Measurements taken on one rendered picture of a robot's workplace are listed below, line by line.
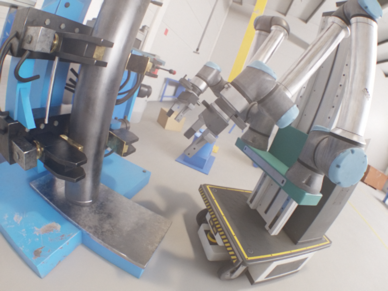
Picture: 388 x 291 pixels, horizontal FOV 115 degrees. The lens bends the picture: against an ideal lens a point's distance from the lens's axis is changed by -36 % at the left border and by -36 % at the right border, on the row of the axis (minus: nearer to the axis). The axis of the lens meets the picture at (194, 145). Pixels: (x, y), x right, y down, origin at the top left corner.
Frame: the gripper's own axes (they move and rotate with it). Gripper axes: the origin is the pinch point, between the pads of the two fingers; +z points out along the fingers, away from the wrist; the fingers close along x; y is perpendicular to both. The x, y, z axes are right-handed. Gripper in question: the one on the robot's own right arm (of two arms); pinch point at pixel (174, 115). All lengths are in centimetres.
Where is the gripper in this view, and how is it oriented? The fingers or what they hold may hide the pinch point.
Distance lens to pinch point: 95.8
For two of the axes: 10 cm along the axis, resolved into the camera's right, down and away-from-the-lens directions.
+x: -4.3, -3.1, 8.5
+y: 6.7, 5.3, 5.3
